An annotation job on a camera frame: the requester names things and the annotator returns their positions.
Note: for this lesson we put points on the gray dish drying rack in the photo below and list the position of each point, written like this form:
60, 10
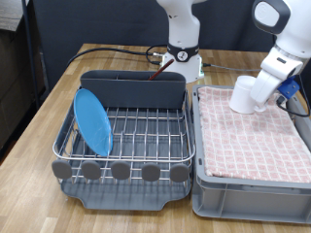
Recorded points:
129, 197

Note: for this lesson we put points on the white mug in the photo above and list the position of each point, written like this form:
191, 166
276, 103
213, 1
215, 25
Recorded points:
241, 95

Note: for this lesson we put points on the dark grey fabric backdrop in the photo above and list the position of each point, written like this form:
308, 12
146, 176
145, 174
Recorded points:
97, 22

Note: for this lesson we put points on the blue plastic plate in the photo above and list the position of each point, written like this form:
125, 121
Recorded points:
92, 123

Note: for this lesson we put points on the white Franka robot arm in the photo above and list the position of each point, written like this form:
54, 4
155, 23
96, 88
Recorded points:
183, 29

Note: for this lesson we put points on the dark grey cutlery holder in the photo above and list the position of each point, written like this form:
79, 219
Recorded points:
129, 92

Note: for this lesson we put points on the pink checked dish cloth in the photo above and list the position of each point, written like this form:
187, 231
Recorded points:
246, 145

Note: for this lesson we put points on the grey plastic crate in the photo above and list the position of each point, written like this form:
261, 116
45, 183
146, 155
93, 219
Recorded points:
246, 204

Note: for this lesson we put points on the brown wooden spoon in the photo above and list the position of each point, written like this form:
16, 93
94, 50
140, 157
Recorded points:
160, 69

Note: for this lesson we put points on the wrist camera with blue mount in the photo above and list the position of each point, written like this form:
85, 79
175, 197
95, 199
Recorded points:
289, 88

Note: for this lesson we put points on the dark metal frame post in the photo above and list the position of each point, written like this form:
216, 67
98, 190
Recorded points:
30, 48

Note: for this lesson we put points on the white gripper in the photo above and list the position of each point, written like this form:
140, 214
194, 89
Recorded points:
272, 81

